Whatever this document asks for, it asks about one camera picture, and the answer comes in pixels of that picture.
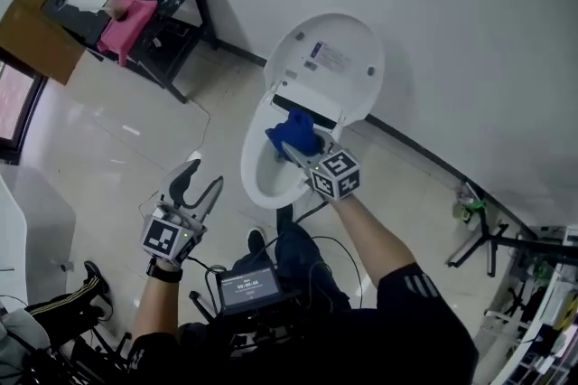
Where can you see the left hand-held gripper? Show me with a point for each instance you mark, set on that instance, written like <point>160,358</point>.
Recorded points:
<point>163,236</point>

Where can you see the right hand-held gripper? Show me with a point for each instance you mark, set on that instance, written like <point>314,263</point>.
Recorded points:
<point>336,175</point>

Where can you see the blue cloth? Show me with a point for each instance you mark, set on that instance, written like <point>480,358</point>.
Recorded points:
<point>295,132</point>

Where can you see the white toilet seat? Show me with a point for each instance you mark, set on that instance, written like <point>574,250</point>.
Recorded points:
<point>253,148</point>

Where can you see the person's left forearm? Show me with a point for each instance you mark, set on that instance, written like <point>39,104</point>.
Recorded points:
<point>153,306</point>

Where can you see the person's right forearm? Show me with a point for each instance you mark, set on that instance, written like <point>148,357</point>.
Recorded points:
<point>370,234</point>

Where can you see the white toilet lid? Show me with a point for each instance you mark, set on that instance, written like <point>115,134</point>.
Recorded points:
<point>334,58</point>

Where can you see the pink cloth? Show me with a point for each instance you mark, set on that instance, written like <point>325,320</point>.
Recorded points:
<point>128,26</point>

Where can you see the person's black shoe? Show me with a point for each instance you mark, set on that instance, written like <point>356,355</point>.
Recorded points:
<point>256,241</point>

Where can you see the black wrist watch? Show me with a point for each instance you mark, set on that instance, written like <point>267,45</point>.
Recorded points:
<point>163,271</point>

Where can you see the person's dark trouser legs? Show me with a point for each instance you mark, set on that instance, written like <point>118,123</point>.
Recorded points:
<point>302,256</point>

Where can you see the black screen device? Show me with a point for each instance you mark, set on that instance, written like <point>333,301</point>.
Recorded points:
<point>248,289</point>

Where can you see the white rounded cabinet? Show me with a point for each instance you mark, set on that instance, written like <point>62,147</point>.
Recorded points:
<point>31,234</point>

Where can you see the green and white bottle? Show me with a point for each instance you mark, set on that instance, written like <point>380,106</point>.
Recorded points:
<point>469,209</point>

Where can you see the person's black shirt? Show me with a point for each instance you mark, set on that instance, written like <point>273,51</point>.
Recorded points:
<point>343,342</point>

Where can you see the dark framed window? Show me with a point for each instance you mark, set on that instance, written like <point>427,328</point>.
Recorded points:
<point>18,98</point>

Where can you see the black tripod stand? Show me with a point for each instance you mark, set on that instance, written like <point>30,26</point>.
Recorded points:
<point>492,238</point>

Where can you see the brown cardboard box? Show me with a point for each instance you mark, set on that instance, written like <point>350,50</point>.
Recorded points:
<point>36,30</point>

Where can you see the cluttered white shelf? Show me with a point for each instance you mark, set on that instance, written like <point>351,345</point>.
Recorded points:
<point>542,320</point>

